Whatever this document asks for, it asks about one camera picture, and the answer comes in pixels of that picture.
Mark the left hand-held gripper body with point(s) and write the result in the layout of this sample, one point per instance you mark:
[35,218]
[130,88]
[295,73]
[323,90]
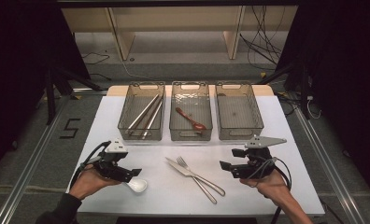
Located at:
[116,147]

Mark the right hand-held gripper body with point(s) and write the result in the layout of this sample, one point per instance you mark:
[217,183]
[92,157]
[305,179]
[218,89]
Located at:
[261,161]

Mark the white ceramic spoon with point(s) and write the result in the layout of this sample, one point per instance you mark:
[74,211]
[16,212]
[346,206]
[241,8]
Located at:
[139,185]

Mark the smoky clear plastic bin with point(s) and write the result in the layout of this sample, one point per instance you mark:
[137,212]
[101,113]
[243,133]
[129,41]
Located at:
[239,115]
[191,99]
[131,105]

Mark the silver metal knife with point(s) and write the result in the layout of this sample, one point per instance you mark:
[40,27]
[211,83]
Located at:
[177,165]

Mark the brown wooden chopstick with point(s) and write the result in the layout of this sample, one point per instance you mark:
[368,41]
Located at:
[145,115]
[149,118]

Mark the silver metal fork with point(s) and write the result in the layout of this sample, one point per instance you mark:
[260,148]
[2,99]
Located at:
[182,161]

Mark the reddish brown wooden spoon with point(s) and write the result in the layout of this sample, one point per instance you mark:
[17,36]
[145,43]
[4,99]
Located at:
[198,126]

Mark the person's right hand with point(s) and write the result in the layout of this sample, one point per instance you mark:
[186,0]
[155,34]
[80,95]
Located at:
[267,186]

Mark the person's left hand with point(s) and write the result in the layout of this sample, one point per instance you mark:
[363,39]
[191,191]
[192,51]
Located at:
[86,183]

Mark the white table cover sheet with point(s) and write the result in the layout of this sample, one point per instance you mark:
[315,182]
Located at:
[173,189]

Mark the black metal stand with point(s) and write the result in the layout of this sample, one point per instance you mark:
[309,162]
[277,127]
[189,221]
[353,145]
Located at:
[303,90]
[50,99]

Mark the black curtain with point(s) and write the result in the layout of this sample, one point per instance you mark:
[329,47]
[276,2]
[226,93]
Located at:
[18,77]
[345,77]

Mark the light wooden desk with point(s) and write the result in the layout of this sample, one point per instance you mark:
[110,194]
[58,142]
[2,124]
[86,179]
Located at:
[173,18]

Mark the aluminium floor rail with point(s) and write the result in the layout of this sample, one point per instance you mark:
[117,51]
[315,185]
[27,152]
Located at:
[332,174]
[27,174]

